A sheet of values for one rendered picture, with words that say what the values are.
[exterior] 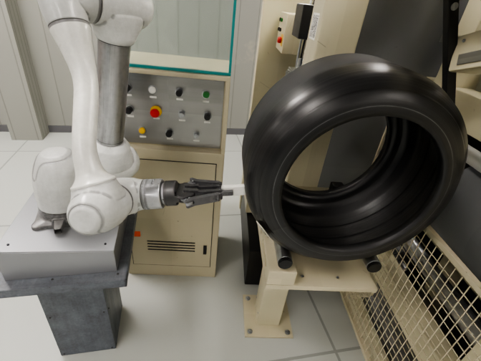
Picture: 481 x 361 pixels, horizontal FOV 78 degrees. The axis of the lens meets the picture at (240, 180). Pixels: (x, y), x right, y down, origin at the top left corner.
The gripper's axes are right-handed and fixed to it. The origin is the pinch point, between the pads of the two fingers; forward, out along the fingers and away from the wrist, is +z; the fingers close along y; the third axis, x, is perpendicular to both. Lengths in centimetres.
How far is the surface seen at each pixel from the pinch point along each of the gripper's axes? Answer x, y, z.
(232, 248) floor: 109, 85, -5
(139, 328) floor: 102, 22, -56
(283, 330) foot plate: 111, 22, 23
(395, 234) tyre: 9.8, -11.6, 44.9
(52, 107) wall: 52, 264, -206
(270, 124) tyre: -23.0, -7.5, 9.8
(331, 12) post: -43, 26, 31
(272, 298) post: 86, 25, 16
